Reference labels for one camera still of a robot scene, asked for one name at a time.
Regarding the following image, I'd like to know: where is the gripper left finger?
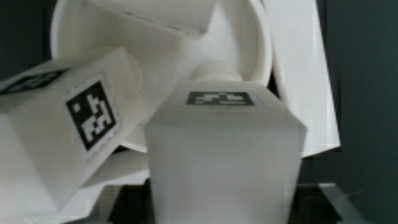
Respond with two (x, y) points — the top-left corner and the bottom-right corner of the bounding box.
(69, 185), (122, 224)

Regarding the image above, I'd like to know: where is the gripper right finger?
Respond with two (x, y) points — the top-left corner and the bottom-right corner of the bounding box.
(298, 183), (373, 224)

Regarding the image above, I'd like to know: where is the white stool leg with peg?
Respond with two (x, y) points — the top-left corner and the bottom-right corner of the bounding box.
(0, 47), (142, 222)

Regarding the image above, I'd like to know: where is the white round stool seat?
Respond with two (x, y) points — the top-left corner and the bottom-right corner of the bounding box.
(49, 0), (275, 154)

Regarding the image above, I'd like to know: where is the white L-shaped fence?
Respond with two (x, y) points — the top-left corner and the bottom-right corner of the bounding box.
(34, 0), (343, 224)

